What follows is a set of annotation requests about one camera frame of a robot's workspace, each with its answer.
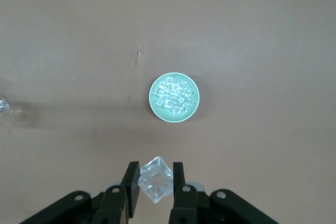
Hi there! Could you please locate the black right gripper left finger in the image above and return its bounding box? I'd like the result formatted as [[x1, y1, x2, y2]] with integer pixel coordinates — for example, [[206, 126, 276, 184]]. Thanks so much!
[[20, 161, 141, 224]]

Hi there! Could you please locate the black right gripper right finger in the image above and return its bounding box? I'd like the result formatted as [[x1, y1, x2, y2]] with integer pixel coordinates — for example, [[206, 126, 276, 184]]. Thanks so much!
[[169, 162, 279, 224]]

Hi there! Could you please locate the single clear ice cube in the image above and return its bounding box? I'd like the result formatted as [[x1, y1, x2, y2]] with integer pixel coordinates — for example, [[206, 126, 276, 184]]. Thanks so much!
[[137, 156, 174, 204]]

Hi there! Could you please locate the pile of clear ice cubes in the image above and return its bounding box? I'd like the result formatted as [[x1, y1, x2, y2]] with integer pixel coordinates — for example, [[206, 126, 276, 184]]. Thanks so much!
[[153, 76, 196, 116]]

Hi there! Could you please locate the clear wine glass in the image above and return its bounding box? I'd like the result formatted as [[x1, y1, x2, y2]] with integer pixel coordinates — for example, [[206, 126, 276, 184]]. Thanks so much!
[[0, 95, 11, 119]]

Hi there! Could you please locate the green ceramic bowl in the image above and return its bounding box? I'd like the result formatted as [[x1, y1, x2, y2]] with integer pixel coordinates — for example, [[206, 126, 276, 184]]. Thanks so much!
[[149, 72, 202, 123]]

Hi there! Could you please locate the brown table cover sheet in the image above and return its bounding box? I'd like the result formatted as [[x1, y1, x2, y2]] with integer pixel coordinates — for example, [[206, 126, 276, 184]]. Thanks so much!
[[0, 0, 336, 224]]

